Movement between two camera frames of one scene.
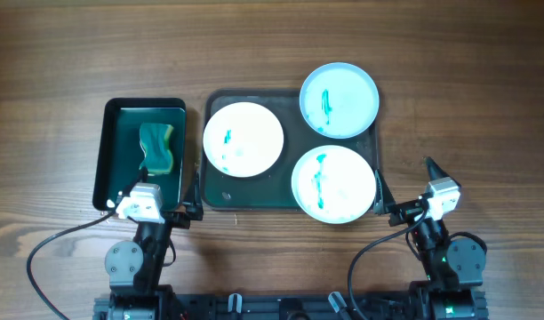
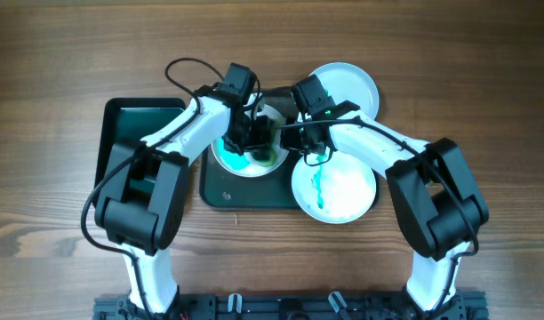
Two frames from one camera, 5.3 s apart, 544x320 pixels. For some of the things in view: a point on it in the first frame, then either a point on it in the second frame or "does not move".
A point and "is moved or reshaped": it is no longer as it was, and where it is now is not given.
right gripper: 411,209 to 296,139
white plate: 339,100 does not move
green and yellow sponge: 158,157 is moved or reshaped
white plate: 333,184 does not move
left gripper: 174,216 to 252,136
